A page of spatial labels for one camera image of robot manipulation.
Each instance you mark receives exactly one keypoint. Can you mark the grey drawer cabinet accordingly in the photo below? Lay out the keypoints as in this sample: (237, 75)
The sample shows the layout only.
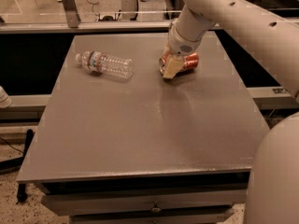
(101, 133)

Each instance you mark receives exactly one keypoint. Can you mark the clear plastic water bottle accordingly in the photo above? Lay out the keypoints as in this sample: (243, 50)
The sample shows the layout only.
(96, 62)

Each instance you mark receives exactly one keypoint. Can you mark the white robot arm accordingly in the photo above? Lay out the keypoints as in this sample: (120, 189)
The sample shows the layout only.
(273, 190)

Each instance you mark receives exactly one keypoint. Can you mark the red coke can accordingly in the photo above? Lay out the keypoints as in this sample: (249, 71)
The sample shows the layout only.
(190, 62)

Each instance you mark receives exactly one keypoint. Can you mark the grey metal railing frame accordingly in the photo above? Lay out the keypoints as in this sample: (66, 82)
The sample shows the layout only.
(44, 16)

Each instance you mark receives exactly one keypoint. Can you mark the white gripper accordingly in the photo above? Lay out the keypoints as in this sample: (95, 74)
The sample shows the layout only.
(179, 45)

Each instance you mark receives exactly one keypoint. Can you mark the top grey drawer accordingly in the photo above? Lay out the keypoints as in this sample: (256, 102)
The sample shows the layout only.
(141, 200)

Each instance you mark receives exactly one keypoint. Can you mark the white object at left edge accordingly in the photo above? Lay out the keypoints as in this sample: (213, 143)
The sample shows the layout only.
(5, 100)

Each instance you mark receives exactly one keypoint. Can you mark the round metal drawer knob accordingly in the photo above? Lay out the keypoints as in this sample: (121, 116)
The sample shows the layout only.
(155, 209)

